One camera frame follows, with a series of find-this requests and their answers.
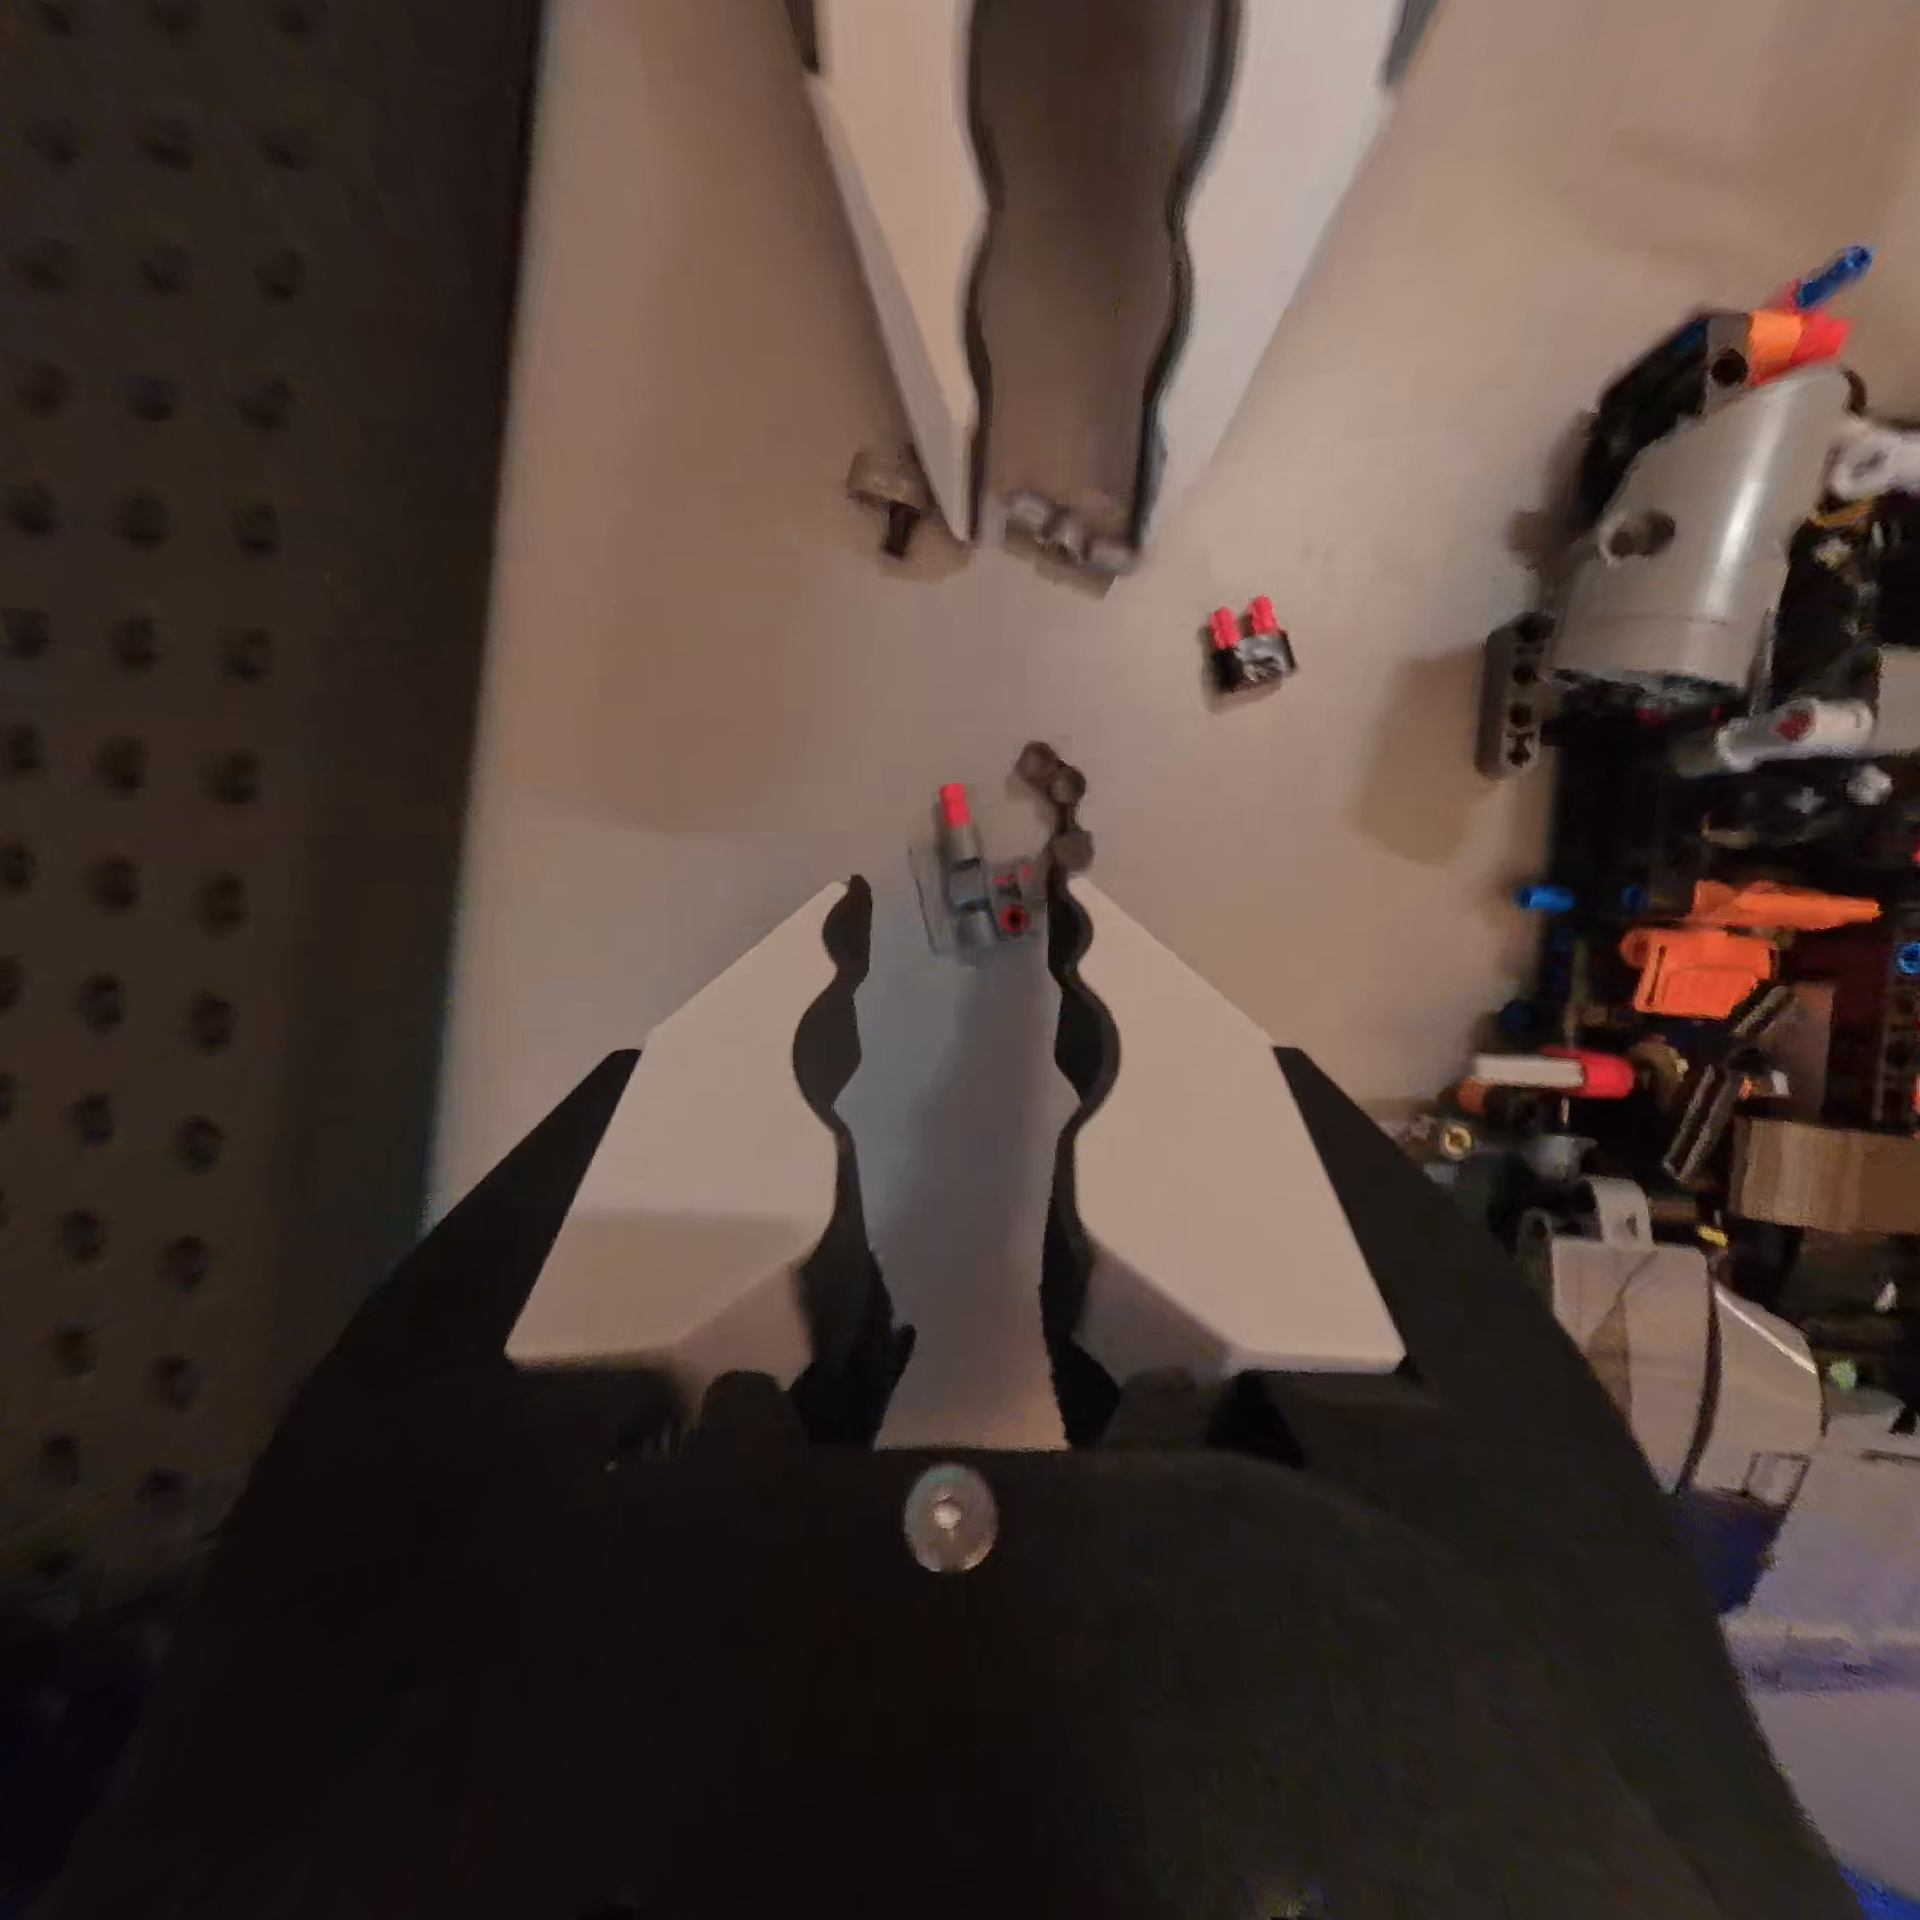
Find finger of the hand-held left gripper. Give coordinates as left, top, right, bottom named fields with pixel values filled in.
left=786, top=0, right=1000, bottom=545
left=1122, top=0, right=1412, bottom=553

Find black dimpled mat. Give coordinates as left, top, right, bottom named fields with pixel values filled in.
left=0, top=0, right=542, bottom=1623

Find black lego connector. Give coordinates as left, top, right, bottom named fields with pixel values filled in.
left=1015, top=739, right=1097, bottom=875

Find grey lego brick black pin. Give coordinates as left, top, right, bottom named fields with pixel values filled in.
left=844, top=444, right=935, bottom=562

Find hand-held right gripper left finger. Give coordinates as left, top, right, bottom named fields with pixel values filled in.
left=503, top=873, right=916, bottom=1450

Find grey lego piece red pins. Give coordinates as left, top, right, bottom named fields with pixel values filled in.
left=908, top=780, right=1040, bottom=964

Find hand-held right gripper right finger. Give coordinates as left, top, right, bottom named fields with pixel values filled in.
left=1036, top=867, right=1409, bottom=1450

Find partly built lego car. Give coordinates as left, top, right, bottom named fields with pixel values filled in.
left=1410, top=245, right=1920, bottom=1519

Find black lego brick red pins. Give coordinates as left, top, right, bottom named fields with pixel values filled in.
left=1206, top=595, right=1299, bottom=698

